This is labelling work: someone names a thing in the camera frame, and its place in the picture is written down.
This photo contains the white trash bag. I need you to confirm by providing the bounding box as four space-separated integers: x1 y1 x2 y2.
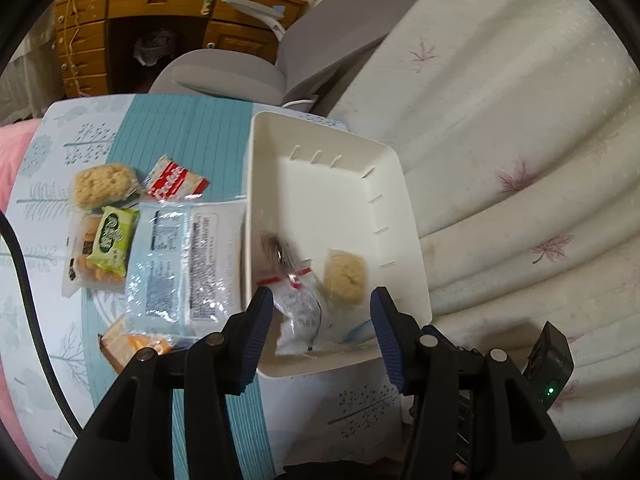
132 30 178 67

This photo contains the white leaf print bedsheet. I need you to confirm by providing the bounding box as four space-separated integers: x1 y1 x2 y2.
310 0 640 441

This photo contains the wooden desk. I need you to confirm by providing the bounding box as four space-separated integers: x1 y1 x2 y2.
52 0 321 98

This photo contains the black cable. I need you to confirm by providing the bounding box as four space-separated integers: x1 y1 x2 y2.
0 212 83 436

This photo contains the beige rice cracker packet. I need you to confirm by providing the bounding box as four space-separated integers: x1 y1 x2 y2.
322 249 368 306

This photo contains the leaf print tablecloth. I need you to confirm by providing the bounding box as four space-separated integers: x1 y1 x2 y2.
0 94 406 480

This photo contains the red and white snack packet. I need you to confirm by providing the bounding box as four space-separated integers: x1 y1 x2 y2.
142 154 211 202

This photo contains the large clear labelled packet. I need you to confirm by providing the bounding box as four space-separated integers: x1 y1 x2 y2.
124 201 248 338

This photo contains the sheer white curtain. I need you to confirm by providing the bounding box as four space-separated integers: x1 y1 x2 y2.
0 55 66 126

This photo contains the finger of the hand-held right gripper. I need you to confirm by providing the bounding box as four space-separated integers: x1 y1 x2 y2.
421 324 488 361

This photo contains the pink blanket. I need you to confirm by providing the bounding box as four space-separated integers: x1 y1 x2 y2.
0 119 66 480

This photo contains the orange snack packet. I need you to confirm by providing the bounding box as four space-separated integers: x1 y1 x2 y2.
98 315 176 373

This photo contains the white cable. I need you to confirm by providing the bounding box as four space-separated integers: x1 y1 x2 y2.
64 0 108 96

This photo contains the grey chair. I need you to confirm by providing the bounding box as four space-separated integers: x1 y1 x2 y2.
149 0 431 111

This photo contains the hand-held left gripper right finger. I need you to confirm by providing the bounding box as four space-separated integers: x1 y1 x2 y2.
370 286 583 480

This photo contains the clear packet of orange biscuits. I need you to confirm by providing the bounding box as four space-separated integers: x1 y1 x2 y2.
61 212 126 297

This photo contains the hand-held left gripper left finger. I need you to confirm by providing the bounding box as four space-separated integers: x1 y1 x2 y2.
57 285 275 480

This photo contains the blue and white snack packet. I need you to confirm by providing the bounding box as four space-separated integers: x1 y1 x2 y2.
330 320 378 348

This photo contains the round rice cracker packet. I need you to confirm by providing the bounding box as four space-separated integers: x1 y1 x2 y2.
72 161 143 211

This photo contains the white plastic bin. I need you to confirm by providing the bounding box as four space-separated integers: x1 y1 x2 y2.
241 110 433 378

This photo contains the clear packet with red print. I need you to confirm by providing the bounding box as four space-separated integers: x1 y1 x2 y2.
257 232 333 356

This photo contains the green snack packet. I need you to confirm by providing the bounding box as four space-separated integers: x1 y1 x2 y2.
86 205 141 277

